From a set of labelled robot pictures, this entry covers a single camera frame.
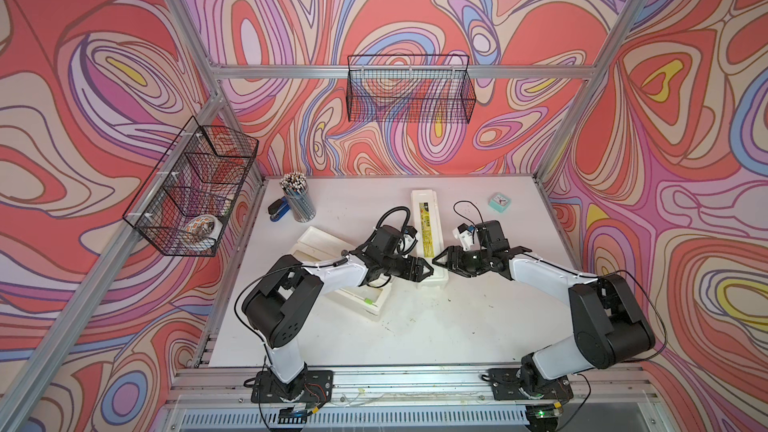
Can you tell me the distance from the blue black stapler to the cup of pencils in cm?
5

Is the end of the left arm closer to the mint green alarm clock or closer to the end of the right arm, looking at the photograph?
the end of the right arm

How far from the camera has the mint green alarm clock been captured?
1104 mm

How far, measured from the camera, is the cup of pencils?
37.5 inches

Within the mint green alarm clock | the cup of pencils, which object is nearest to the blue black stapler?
the cup of pencils

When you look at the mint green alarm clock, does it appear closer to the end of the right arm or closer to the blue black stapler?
the end of the right arm

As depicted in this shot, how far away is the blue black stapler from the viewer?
107 cm
